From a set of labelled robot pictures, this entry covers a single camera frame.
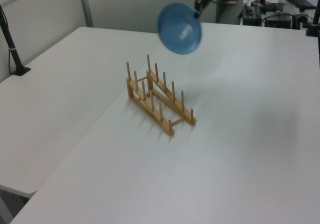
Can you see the black controller device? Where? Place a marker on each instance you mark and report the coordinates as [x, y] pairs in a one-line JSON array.
[[278, 21]]

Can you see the wooden plate rack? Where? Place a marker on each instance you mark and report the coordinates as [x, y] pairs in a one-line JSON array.
[[160, 101]]

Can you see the grey cabinet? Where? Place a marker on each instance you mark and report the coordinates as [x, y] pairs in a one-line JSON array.
[[228, 11]]

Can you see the black clamped camera pole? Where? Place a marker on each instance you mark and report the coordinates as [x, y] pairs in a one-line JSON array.
[[314, 16]]

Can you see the black electronics box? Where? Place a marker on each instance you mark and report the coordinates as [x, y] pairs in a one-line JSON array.
[[252, 15]]

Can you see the blue plastic bowl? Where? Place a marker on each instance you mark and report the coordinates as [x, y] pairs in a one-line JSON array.
[[178, 29]]

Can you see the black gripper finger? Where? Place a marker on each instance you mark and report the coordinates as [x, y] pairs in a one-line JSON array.
[[198, 3], [200, 13]]

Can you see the black camera pole with base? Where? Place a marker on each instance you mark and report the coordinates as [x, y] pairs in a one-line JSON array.
[[11, 46]]

